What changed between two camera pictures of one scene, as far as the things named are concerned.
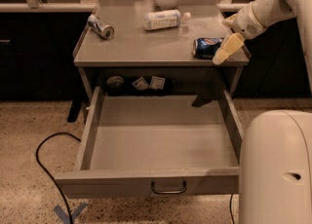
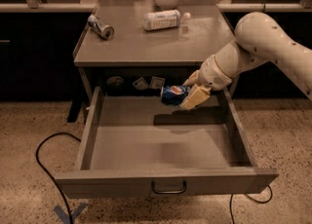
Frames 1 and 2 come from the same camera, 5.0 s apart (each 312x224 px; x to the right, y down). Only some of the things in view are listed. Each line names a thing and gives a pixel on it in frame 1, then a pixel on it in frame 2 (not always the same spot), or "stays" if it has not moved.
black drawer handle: [169, 192] stays
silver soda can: [96, 23] stays
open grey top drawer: [156, 144] stays
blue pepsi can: [205, 48] → [174, 95]
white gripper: [246, 21] → [213, 74]
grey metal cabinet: [129, 45] stays
